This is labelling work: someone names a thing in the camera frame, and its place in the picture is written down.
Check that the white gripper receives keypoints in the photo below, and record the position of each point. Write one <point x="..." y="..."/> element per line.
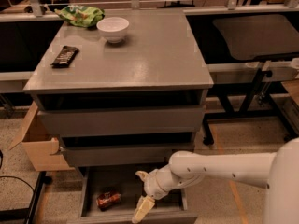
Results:
<point x="150" y="183"/>

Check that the red coke can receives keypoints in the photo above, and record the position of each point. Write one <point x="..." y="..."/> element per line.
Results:
<point x="107" y="199"/>

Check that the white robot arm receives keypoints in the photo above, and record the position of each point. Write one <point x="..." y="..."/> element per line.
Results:
<point x="277" y="172"/>

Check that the bottom grey open drawer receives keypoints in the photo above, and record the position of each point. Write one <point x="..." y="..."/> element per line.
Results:
<point x="170" y="210"/>

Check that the middle grey drawer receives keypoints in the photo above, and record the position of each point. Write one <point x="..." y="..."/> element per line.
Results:
<point x="123" y="154"/>

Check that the top grey drawer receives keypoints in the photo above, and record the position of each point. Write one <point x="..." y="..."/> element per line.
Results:
<point x="121" y="122"/>

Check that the grey drawer cabinet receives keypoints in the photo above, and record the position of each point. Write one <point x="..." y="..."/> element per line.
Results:
<point x="157" y="65"/>

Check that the brown cardboard box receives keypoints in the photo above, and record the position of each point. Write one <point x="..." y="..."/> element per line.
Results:
<point x="41" y="149"/>

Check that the dark chocolate bar wrapper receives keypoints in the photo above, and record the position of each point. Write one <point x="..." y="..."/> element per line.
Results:
<point x="65" y="57"/>

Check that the white ceramic bowl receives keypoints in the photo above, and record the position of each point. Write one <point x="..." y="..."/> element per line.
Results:
<point x="113" y="29"/>

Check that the green chip bag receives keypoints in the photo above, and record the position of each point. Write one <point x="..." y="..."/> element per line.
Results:
<point x="81" y="16"/>

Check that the black table frame with casters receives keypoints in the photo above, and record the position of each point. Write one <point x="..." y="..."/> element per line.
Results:
<point x="260" y="87"/>

